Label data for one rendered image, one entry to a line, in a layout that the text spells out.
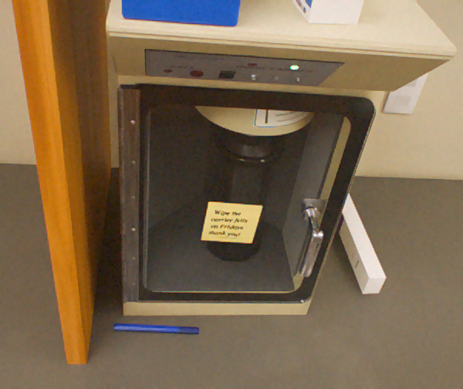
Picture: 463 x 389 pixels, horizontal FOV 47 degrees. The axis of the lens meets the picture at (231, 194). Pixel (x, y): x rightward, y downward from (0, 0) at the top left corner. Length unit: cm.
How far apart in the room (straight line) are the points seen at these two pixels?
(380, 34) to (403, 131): 79
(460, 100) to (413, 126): 11
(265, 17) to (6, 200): 78
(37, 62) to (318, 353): 65
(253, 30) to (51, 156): 25
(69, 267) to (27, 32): 32
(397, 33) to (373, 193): 77
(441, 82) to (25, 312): 95
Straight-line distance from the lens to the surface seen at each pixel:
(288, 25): 51
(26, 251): 106
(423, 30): 57
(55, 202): 64
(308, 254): 76
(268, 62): 53
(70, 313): 79
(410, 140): 134
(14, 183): 121
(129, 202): 73
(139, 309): 93
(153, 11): 48
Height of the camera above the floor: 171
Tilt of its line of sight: 41 degrees down
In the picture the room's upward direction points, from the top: 9 degrees clockwise
